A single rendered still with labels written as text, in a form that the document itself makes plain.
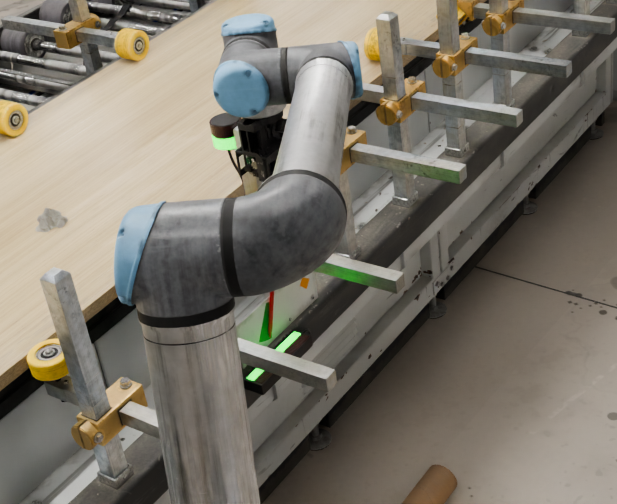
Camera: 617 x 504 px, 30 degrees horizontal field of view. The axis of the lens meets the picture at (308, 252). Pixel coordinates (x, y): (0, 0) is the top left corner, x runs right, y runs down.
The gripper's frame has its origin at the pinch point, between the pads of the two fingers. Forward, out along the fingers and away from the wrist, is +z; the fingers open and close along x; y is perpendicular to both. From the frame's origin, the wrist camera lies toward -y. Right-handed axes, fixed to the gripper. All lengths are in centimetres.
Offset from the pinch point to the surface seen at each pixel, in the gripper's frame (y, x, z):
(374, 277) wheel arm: -4.2, 14.9, 15.4
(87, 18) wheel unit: -65, -115, 4
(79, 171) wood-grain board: -8, -65, 11
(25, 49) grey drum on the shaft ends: -72, -154, 21
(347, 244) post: -25.1, -6.1, 26.1
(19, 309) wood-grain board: 37, -37, 11
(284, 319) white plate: -0.1, -5.3, 28.7
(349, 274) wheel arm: -4.2, 9.2, 16.3
